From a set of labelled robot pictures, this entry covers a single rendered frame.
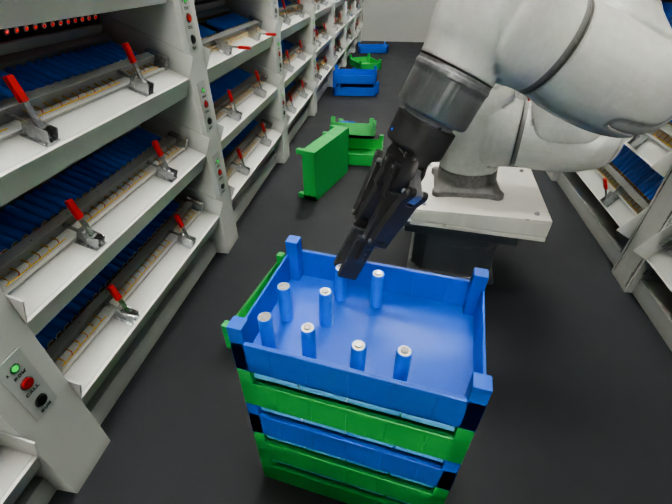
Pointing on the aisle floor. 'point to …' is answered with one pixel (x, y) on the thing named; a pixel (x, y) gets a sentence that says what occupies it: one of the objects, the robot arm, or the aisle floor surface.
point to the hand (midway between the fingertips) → (354, 253)
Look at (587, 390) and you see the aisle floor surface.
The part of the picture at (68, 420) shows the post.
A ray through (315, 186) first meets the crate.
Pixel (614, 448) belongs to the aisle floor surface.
